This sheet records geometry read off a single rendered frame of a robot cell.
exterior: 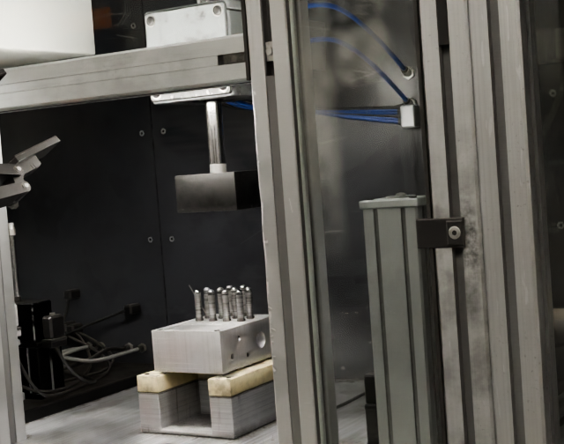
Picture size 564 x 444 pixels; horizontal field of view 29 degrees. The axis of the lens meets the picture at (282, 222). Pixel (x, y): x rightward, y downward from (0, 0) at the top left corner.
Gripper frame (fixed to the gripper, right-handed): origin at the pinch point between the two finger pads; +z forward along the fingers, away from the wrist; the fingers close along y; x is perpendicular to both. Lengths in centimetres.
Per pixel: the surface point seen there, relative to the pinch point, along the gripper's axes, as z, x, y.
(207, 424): 10.3, 13.6, -38.7
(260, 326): 18.7, 5.2, -33.7
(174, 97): 22.9, -2.4, -6.4
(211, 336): 10.6, 5.4, -30.6
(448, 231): 0.0, -31.1, -34.1
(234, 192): 20.9, -2.2, -19.5
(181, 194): 21.4, 4.4, -15.6
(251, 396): 11.1, 6.6, -38.9
